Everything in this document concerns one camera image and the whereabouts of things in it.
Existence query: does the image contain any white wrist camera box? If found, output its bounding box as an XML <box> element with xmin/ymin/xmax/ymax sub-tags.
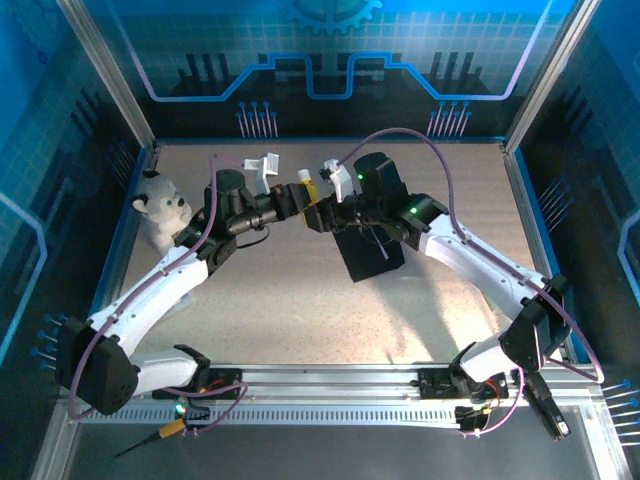
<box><xmin>243</xmin><ymin>151</ymin><xmax>282</xmax><ymax>195</ymax></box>
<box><xmin>319</xmin><ymin>157</ymin><xmax>357</xmax><ymax>204</ymax></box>

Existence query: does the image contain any aluminium corner post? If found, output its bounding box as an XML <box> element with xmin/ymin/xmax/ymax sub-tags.
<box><xmin>53</xmin><ymin>0</ymin><xmax>160</xmax><ymax>154</ymax></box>
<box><xmin>503</xmin><ymin>0</ymin><xmax>602</xmax><ymax>154</ymax></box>

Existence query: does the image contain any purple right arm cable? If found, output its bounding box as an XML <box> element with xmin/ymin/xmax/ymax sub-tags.
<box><xmin>329</xmin><ymin>127</ymin><xmax>606</xmax><ymax>440</ymax></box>

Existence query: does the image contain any white slotted cable duct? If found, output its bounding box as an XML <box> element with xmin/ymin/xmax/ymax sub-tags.
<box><xmin>78</xmin><ymin>405</ymin><xmax>464</xmax><ymax>427</ymax></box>

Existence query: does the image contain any black paper envelope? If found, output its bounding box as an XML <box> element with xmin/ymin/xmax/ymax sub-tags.
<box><xmin>331</xmin><ymin>223</ymin><xmax>407</xmax><ymax>284</ymax></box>

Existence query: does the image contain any long aluminium frame rail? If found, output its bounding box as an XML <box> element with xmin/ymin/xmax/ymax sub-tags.
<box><xmin>62</xmin><ymin>363</ymin><xmax>601</xmax><ymax>404</ymax></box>

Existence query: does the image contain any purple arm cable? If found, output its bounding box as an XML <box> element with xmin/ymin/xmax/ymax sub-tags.
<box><xmin>69</xmin><ymin>152</ymin><xmax>251</xmax><ymax>439</ymax></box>
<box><xmin>329</xmin><ymin>127</ymin><xmax>606</xmax><ymax>440</ymax></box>

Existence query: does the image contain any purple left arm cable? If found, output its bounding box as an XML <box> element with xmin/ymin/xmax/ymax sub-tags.
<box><xmin>69</xmin><ymin>152</ymin><xmax>251</xmax><ymax>439</ymax></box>

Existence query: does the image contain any black handheld device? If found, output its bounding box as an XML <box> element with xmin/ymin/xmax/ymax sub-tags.
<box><xmin>522</xmin><ymin>372</ymin><xmax>572</xmax><ymax>442</ymax></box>

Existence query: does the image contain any blue edged table side rail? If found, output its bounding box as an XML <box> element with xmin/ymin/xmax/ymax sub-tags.
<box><xmin>501</xmin><ymin>142</ymin><xmax>591</xmax><ymax>365</ymax></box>
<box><xmin>74</xmin><ymin>144</ymin><xmax>161</xmax><ymax>351</ymax></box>

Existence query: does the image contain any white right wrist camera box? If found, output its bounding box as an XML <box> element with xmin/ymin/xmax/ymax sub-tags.
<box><xmin>319</xmin><ymin>157</ymin><xmax>357</xmax><ymax>204</ymax></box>

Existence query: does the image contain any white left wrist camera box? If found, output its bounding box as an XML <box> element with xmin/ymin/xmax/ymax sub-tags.
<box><xmin>243</xmin><ymin>151</ymin><xmax>282</xmax><ymax>195</ymax></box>

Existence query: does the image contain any grey white plush husky toy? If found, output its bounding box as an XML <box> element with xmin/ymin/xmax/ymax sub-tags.
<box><xmin>130</xmin><ymin>169</ymin><xmax>197</xmax><ymax>256</ymax></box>

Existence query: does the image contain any black cable connector box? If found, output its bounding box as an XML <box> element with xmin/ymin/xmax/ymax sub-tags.
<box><xmin>453</xmin><ymin>403</ymin><xmax>490</xmax><ymax>435</ymax></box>

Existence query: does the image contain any black controller box with LED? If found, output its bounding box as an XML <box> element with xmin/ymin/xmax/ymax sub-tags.
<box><xmin>172</xmin><ymin>397</ymin><xmax>212</xmax><ymax>427</ymax></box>

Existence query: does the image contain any orange handled screwdriver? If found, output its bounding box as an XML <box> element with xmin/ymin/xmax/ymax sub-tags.
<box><xmin>113</xmin><ymin>418</ymin><xmax>187</xmax><ymax>459</ymax></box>

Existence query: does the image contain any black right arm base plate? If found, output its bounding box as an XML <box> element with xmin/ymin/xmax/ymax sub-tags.
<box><xmin>417</xmin><ymin>367</ymin><xmax>510</xmax><ymax>401</ymax></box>

